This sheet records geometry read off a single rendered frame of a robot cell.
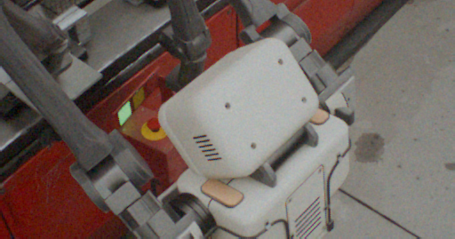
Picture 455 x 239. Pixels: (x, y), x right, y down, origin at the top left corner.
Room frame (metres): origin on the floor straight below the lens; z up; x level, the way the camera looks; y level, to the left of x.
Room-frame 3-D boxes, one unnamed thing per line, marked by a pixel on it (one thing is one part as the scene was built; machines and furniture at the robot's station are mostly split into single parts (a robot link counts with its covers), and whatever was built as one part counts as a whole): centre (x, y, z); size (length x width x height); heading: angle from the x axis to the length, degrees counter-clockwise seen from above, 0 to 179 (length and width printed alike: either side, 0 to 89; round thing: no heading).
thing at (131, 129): (1.32, 0.16, 0.75); 0.20 x 0.16 x 0.18; 146
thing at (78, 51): (1.37, 0.48, 0.89); 0.30 x 0.05 x 0.03; 137
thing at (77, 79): (1.28, 0.44, 1.00); 0.26 x 0.18 x 0.01; 47
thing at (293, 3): (2.02, -0.27, 0.59); 0.15 x 0.02 x 0.07; 137
